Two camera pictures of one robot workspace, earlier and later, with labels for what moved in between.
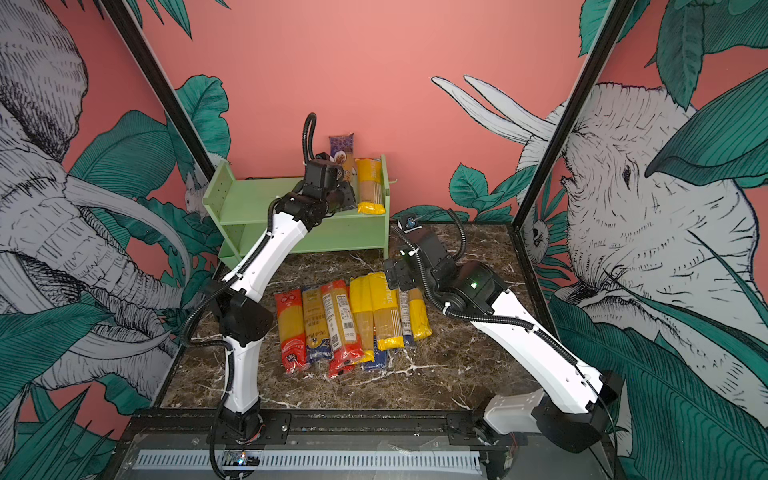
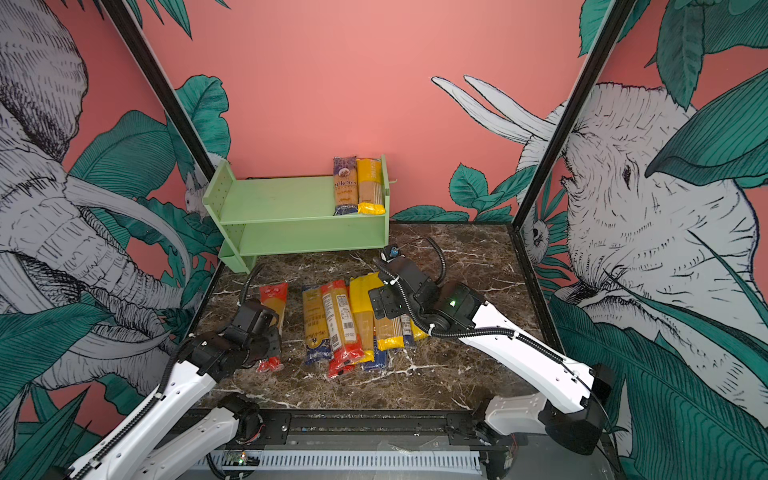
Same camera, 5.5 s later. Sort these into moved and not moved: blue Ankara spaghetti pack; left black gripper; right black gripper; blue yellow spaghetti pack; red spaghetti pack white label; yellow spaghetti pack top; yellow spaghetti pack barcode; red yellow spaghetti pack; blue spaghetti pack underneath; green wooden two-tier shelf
Moved: left black gripper; red yellow spaghetti pack; blue Ankara spaghetti pack; right black gripper
Not moved: blue spaghetti pack underneath; yellow spaghetti pack top; blue yellow spaghetti pack; green wooden two-tier shelf; red spaghetti pack white label; yellow spaghetti pack barcode
